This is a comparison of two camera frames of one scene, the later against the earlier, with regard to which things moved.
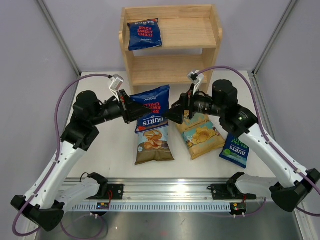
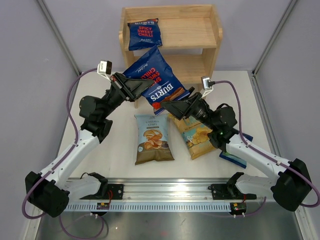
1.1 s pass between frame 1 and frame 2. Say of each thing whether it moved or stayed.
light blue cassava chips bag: stayed
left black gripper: moved
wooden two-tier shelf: stayed
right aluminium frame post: stayed
